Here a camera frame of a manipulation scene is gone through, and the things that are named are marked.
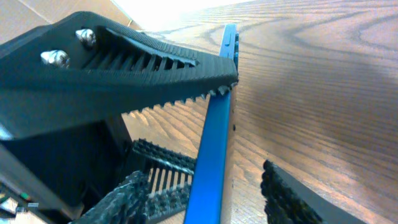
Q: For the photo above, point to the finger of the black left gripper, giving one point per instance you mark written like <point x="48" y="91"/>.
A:
<point x="87" y="68"/>
<point x="170" y="176"/>

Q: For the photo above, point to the brown cardboard side panel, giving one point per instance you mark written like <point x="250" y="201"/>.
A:
<point x="19" y="16"/>

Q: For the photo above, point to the blue Galaxy smartphone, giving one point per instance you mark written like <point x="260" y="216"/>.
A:
<point x="210" y="198"/>

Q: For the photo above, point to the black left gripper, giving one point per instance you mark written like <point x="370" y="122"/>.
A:
<point x="61" y="175"/>

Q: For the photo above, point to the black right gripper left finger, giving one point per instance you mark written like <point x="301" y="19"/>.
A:
<point x="124" y="204"/>

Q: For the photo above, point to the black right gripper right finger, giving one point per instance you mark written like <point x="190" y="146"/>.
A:
<point x="290" y="201"/>

